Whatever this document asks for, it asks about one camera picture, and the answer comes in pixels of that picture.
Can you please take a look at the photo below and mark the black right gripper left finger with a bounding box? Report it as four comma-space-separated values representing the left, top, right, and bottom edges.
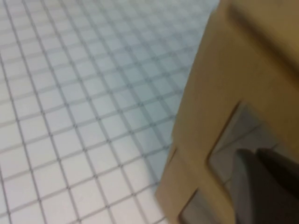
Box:
230, 147, 288, 224

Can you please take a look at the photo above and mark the cardboard drawer with wide window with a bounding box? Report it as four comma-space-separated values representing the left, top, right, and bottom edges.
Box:
171, 0, 299, 189

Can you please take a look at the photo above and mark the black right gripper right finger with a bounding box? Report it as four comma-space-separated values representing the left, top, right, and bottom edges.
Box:
255, 147, 299, 224

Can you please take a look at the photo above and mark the cardboard drawer sleeve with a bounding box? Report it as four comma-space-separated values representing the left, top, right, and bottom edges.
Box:
230, 0, 299, 56

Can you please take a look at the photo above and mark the cardboard drawer with narrow window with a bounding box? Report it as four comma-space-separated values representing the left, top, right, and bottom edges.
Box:
155, 149, 237, 224

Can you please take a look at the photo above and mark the white black-grid tablecloth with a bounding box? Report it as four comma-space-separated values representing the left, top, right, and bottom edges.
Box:
0, 0, 221, 224

